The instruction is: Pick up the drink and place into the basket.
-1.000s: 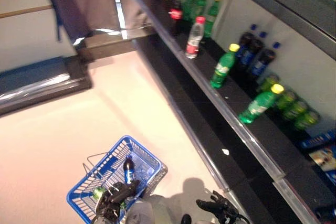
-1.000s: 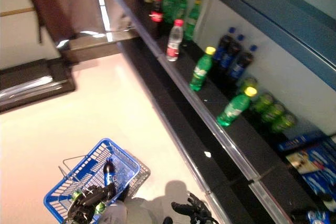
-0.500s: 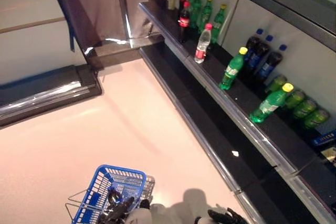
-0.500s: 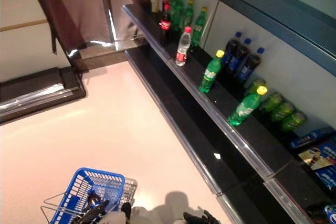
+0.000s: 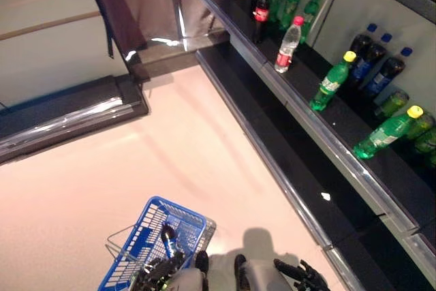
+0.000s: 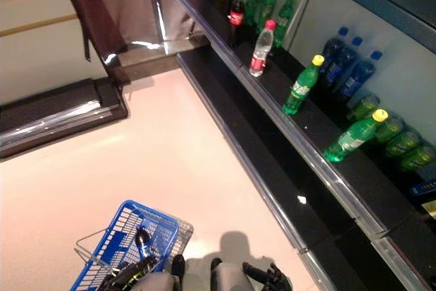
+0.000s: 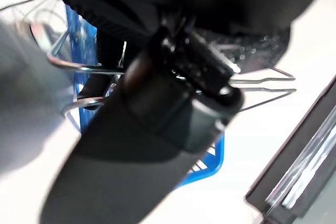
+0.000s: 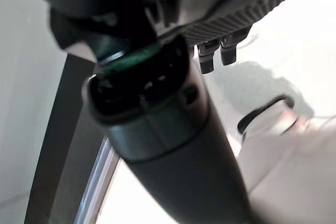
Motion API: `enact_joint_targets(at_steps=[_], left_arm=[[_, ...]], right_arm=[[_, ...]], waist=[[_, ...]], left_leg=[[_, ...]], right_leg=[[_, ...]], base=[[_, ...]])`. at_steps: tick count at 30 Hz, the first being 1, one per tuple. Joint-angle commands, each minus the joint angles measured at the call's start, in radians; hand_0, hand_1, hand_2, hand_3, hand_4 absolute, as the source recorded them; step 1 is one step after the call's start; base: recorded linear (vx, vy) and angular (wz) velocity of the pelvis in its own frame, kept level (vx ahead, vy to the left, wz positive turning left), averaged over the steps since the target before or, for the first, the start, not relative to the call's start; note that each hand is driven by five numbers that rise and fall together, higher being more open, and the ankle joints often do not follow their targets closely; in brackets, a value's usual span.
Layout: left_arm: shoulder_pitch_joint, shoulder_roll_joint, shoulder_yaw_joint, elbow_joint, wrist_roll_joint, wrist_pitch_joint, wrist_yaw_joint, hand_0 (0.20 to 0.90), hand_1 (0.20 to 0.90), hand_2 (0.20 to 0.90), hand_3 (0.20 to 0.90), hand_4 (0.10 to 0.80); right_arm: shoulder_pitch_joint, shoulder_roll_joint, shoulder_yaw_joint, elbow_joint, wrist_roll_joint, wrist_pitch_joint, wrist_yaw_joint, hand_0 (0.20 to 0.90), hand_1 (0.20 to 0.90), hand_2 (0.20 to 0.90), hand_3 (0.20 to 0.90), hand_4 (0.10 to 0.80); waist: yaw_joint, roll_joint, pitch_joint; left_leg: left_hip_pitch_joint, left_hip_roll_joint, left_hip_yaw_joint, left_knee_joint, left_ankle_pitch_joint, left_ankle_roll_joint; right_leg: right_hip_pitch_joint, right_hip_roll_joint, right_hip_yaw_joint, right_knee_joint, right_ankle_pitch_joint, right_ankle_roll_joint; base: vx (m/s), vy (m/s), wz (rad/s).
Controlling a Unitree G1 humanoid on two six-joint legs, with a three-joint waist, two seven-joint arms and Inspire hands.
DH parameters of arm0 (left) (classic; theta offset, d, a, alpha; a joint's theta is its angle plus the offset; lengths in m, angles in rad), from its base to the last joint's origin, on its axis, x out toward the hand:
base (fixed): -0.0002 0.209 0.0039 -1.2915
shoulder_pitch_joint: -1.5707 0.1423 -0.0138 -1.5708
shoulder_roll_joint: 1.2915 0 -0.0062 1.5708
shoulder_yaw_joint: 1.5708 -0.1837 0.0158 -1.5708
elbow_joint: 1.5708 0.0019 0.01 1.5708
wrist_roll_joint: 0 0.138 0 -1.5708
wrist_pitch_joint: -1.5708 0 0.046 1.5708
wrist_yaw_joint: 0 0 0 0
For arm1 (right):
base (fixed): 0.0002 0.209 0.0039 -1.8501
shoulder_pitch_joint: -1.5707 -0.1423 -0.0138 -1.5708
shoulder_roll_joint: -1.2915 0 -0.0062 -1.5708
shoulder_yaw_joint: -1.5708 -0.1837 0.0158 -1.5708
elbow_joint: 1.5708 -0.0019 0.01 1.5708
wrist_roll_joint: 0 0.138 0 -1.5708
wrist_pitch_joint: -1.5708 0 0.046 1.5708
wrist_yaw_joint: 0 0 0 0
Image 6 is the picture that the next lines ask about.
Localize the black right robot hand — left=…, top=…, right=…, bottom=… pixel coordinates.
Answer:
left=241, top=262, right=294, bottom=291

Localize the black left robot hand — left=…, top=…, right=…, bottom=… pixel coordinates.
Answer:
left=98, top=256, right=159, bottom=291

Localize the Pepsi bottle blue label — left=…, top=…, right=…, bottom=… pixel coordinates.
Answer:
left=320, top=27, right=349, bottom=77
left=134, top=225, right=156, bottom=260
left=339, top=50, right=383, bottom=101
left=328, top=36, right=362, bottom=91

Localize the blue plastic shopping basket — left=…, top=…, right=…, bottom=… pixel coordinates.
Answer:
left=69, top=200, right=181, bottom=291

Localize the water bottle red label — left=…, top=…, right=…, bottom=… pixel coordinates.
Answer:
left=249, top=19, right=276, bottom=78

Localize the silver left robot leg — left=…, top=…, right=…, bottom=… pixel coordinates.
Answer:
left=131, top=255, right=187, bottom=291

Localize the silver robot leg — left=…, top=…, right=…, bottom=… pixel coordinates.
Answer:
left=209, top=257, right=253, bottom=291
left=131, top=255, right=187, bottom=291

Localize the silver right robot leg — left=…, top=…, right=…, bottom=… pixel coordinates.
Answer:
left=209, top=257, right=253, bottom=291

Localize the dark display counter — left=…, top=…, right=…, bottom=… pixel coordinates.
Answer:
left=0, top=78, right=129, bottom=159

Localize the narrow blue Oreo box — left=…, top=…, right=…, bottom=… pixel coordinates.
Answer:
left=408, top=178, right=436, bottom=198

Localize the dark glossy floor plinth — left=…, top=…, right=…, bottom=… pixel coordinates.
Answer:
left=102, top=30, right=212, bottom=86

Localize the Coca-Cola bottle red cap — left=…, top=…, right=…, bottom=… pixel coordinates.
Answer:
left=227, top=0, right=246, bottom=48

